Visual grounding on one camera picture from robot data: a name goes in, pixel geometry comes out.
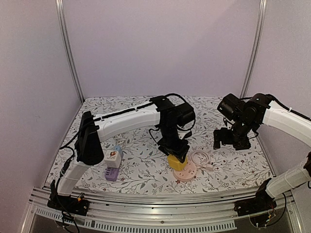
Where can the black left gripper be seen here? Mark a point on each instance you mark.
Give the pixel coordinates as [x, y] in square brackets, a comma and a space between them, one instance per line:
[183, 149]

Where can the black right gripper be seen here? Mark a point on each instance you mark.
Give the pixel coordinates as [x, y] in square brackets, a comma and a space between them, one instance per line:
[242, 144]

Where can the round pink power strip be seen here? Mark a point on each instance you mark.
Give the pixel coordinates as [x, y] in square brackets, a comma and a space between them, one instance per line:
[187, 174]

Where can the yellow cube socket adapter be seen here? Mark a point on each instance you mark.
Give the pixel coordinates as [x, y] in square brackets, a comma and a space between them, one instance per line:
[175, 163]

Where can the blue cube plug adapter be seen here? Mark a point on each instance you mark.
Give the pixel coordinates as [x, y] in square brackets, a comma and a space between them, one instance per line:
[119, 149]

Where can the white cube socket adapter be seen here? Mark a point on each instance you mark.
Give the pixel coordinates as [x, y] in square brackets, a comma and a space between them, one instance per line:
[113, 159]

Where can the purple power strip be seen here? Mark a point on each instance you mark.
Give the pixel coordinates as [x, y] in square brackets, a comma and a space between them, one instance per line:
[111, 174]

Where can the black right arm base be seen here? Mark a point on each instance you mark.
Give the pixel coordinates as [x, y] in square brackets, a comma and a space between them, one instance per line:
[260, 202]

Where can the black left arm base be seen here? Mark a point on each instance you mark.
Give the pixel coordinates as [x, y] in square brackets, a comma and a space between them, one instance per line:
[74, 205]

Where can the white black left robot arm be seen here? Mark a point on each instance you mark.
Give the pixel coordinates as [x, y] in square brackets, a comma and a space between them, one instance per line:
[167, 114]

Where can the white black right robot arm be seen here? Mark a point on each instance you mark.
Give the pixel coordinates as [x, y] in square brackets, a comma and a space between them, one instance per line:
[247, 115]

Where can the floral patterned tablecloth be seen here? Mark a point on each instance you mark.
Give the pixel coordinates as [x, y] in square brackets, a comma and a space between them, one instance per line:
[145, 170]

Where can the aluminium table front rail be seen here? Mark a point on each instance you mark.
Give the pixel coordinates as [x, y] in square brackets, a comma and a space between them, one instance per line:
[211, 212]

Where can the right aluminium frame post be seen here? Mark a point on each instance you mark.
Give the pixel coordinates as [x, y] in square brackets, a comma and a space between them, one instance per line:
[255, 47]

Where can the aluminium frame post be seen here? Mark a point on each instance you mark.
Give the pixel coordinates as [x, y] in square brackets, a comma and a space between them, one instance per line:
[67, 47]
[255, 47]

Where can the left aluminium frame post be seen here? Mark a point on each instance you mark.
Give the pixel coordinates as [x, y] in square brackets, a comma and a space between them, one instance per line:
[67, 47]

